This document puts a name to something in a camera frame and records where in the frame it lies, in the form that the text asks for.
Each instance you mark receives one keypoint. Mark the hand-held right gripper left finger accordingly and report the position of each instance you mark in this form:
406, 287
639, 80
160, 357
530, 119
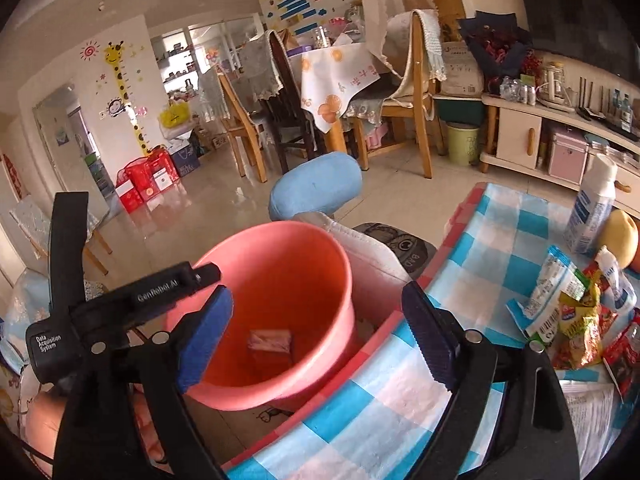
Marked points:
207, 335

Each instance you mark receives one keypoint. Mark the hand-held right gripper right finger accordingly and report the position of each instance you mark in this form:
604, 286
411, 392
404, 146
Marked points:
427, 335

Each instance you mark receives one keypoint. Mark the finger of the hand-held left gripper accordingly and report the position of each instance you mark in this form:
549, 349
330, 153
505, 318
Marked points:
67, 250

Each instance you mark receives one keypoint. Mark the pink plastic bucket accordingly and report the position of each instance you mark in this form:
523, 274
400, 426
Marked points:
280, 270

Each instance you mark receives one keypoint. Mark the white green snack wrapper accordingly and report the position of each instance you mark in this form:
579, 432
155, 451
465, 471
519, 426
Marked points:
545, 295

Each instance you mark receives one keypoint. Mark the yellow snack wrapper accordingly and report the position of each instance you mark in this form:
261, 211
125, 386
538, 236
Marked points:
580, 325

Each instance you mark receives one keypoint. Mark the small red wrapper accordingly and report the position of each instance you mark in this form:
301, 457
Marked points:
594, 272

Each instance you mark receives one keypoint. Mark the white printed wrapper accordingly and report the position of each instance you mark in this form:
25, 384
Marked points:
590, 420

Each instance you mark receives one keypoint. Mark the crushed white plastic bottle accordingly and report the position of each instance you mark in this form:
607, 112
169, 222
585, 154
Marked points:
614, 280

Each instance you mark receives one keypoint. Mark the red black drink packet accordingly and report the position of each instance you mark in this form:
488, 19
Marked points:
625, 355

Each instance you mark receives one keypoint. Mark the person's left hand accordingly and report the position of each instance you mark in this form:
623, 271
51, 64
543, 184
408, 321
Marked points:
42, 430

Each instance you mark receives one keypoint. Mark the wooden chair with floral cover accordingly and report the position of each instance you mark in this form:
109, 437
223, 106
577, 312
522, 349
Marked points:
40, 225

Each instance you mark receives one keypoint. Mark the pink snack wrapper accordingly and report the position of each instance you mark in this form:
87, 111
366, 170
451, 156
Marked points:
270, 344

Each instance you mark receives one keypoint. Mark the dark printed floor mat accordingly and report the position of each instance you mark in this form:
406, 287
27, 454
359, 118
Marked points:
400, 247

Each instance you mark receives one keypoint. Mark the white fabric cushion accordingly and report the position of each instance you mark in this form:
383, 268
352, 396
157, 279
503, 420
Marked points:
365, 255

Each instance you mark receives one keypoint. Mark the blue white checkered tablecloth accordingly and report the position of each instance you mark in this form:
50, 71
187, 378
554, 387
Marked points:
490, 240

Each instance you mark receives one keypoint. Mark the yellow bag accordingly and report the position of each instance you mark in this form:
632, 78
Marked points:
175, 115

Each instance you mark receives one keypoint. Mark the blue padded stool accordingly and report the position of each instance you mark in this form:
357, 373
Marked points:
315, 185

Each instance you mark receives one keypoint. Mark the green waste bin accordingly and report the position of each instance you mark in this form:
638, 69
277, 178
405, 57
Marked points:
462, 142

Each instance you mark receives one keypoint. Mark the light wooden chair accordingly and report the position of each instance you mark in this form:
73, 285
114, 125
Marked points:
240, 125

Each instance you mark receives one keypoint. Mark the yellow pear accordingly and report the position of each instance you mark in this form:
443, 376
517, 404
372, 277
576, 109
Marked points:
620, 237

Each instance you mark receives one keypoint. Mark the cream TV cabinet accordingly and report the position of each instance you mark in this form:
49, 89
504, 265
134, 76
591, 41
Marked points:
517, 135

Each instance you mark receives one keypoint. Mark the dark green box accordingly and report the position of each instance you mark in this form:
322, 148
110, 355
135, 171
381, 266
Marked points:
457, 110

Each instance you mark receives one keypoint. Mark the pink metal case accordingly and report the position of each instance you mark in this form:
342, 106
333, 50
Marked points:
567, 155

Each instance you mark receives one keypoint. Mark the dark wooden chair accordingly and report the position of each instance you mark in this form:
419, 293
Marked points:
287, 105

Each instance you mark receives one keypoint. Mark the wooden chair with knit cover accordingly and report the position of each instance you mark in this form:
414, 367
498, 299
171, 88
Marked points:
415, 85

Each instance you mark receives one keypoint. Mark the group of small glass bottles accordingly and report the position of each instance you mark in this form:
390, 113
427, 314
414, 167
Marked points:
515, 90

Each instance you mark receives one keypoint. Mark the grey lace chair cover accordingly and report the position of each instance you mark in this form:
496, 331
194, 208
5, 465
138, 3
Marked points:
257, 70

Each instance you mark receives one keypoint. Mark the white sack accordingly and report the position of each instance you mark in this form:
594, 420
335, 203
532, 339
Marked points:
462, 72

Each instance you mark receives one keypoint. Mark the orange print tablecloth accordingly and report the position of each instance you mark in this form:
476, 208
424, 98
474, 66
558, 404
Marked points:
325, 80

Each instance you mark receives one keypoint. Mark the glass electric kettle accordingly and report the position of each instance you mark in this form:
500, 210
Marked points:
555, 85

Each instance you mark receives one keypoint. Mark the black router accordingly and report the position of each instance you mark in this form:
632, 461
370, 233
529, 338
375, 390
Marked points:
587, 95

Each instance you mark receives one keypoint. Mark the clear water bottle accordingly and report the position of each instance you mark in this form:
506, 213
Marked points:
626, 107
616, 102

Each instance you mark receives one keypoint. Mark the dark wrapped flower bouquet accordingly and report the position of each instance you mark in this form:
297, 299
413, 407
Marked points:
495, 40

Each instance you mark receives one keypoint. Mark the white lace food cover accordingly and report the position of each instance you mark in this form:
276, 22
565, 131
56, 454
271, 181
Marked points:
375, 20

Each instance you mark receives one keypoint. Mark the black television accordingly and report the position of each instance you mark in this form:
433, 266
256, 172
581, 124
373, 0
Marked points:
580, 10

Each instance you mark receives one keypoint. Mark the giraffe wall sticker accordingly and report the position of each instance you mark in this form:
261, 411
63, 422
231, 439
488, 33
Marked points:
122, 90

